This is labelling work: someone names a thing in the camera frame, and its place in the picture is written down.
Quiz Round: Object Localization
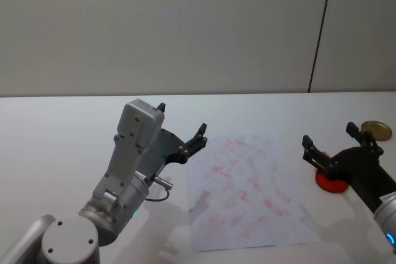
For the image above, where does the thin cable with silver plug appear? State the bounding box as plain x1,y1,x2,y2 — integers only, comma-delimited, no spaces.
144,176,174,203

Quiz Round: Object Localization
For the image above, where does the round gold metal lid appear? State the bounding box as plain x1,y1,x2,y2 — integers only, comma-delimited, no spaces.
361,119,394,142

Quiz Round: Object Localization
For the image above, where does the white paper with red marks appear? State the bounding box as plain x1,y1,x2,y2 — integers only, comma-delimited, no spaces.
184,133,320,253

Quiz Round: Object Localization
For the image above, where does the round red ink pad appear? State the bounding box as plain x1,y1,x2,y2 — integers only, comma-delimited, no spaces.
314,168,350,194

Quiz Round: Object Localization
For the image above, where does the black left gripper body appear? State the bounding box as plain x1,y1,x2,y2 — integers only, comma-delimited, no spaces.
135,127,188,182

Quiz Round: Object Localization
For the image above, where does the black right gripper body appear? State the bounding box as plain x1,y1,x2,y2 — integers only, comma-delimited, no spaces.
328,145,396,213

